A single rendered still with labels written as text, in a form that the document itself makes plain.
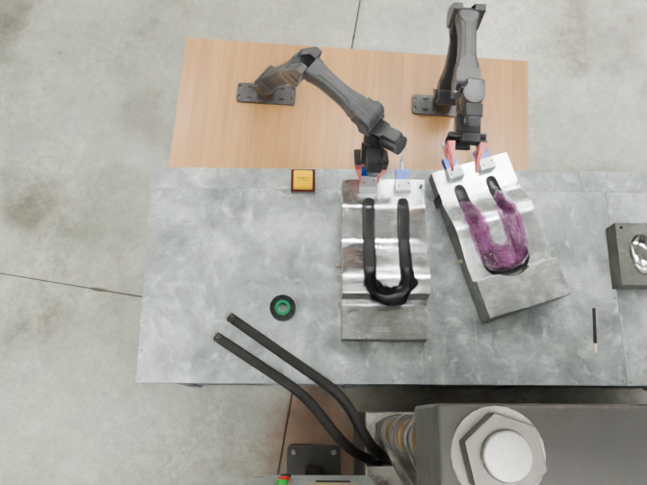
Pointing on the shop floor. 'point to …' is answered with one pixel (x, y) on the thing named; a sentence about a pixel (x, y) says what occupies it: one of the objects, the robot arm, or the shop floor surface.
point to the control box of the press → (312, 469)
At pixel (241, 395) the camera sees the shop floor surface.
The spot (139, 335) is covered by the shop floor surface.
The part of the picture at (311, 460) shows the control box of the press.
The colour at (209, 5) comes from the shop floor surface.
